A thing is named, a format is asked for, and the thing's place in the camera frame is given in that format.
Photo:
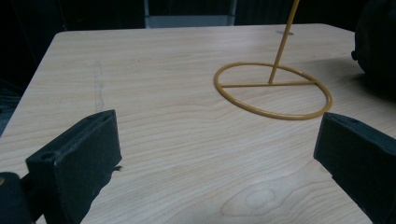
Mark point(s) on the dark curtain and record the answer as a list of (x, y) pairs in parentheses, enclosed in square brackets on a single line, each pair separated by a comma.
[(93, 14)]

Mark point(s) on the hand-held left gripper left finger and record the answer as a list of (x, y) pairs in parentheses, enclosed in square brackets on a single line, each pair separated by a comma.
[(74, 161)]

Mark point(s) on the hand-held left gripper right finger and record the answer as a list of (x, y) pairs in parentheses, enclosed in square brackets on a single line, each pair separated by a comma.
[(361, 155)]

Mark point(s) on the black rounded object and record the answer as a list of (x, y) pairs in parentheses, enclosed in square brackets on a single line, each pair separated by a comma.
[(378, 40)]

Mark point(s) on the grey metal frame stand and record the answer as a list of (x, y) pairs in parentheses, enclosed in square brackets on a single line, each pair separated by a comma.
[(186, 21)]

